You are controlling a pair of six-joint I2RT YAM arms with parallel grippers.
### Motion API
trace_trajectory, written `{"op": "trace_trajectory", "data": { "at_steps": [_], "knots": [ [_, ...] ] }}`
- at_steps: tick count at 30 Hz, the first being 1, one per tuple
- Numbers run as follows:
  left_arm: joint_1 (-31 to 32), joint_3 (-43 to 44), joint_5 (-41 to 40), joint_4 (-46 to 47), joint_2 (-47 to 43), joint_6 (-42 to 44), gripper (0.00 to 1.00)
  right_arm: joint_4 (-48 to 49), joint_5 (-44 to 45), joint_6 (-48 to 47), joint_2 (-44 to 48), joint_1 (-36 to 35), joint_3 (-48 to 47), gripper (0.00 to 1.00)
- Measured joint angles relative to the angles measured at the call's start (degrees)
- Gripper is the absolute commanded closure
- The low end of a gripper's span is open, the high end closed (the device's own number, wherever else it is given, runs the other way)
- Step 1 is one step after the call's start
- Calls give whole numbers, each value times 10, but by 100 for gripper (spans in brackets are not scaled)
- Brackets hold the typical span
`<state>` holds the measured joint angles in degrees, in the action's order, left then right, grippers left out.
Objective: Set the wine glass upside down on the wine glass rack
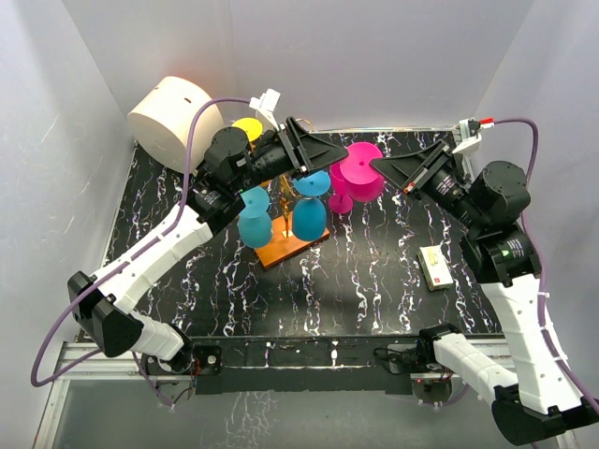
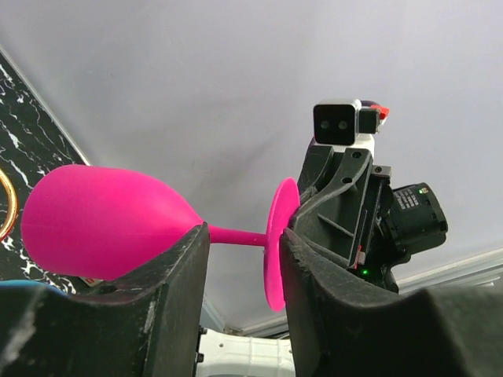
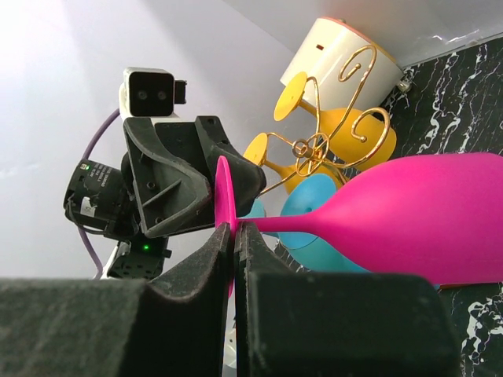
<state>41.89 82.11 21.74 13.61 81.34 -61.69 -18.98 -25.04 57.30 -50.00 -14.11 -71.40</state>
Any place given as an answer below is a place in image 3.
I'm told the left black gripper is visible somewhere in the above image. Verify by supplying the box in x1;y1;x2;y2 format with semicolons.
119;115;267;240

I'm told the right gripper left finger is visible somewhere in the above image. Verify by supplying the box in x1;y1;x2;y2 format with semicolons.
1;224;232;376

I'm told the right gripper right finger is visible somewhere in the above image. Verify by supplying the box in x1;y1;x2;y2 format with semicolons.
234;222;460;376

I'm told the blue wine glass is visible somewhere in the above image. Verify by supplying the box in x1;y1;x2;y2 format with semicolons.
278;174;366;273
240;199;266;219

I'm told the yellow wine glass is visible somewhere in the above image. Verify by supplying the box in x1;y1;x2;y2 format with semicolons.
274;71;397;171
244;133;349;194

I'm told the magenta wine glass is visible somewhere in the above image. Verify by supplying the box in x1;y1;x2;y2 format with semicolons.
214;152;503;299

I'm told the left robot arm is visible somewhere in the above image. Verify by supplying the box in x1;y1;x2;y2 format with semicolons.
64;116;266;280

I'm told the white cylindrical container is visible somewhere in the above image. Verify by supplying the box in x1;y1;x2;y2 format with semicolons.
280;17;404;111

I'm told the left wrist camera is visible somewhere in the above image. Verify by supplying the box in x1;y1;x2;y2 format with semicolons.
119;67;187;120

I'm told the gold wire wine glass rack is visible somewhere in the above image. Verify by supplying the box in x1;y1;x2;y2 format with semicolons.
252;44;397;194

